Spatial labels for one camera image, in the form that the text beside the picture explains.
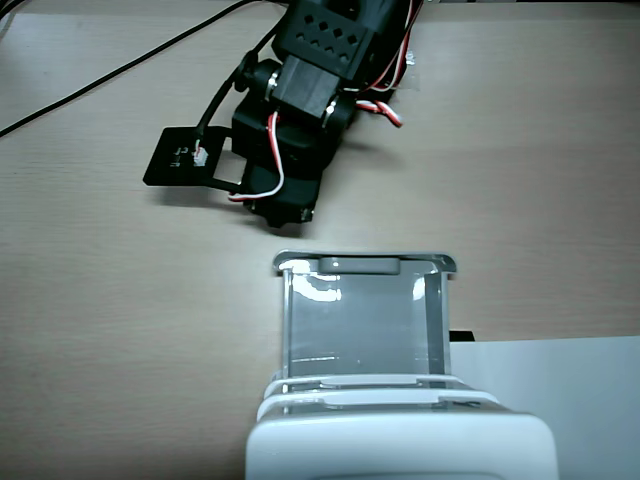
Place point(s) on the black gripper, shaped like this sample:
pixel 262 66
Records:
pixel 286 197

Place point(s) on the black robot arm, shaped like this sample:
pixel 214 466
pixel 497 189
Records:
pixel 325 45

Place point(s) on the small black block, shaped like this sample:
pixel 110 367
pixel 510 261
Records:
pixel 462 336

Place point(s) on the grey flat sheet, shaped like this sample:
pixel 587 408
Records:
pixel 560 400

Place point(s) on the black wrist camera mount plate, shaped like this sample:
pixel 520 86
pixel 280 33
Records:
pixel 172 157

